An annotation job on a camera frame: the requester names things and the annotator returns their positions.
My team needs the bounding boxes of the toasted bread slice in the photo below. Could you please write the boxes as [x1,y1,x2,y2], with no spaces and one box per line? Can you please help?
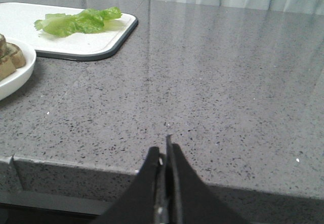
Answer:
[0,56,16,80]
[1,34,26,68]

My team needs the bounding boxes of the white cutting board black rim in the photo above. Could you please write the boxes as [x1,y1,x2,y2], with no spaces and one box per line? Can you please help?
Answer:
[1,2,138,61]

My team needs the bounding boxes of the green lettuce leaf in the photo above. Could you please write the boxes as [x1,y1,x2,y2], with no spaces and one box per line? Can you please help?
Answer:
[34,7,122,37]

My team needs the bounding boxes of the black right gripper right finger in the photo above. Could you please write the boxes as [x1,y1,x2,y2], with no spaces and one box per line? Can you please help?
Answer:
[166,135,249,223]

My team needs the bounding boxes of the white round plate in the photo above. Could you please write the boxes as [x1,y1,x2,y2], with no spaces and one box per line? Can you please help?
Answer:
[1,37,36,100]

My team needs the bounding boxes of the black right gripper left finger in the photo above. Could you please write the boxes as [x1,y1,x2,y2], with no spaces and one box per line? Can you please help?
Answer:
[96,147,167,223]

